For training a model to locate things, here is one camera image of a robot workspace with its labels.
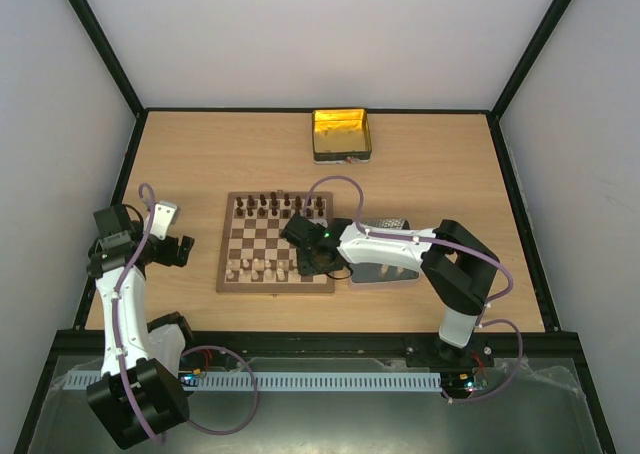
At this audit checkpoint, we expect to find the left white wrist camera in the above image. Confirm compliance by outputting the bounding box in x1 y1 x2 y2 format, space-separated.
150 201 180 240

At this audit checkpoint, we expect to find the gold tin box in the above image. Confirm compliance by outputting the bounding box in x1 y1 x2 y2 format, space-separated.
312 108 372 164

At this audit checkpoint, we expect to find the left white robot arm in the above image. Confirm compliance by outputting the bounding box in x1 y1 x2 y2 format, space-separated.
86 201 194 449

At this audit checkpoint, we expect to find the wooden chess board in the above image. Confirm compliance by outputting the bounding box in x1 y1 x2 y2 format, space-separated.
216 190 335 296

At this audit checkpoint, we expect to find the silver metal tray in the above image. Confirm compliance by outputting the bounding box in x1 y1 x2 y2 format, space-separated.
347 215 420 287

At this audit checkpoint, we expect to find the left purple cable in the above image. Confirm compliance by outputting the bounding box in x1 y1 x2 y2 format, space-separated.
113 182 259 445

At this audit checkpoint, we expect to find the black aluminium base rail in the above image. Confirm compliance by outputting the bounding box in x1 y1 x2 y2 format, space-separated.
48 330 586 372

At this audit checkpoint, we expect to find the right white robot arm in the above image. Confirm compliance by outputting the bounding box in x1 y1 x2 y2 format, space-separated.
281 214 500 366

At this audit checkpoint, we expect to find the white slotted cable duct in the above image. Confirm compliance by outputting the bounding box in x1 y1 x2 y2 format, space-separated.
64 370 443 391

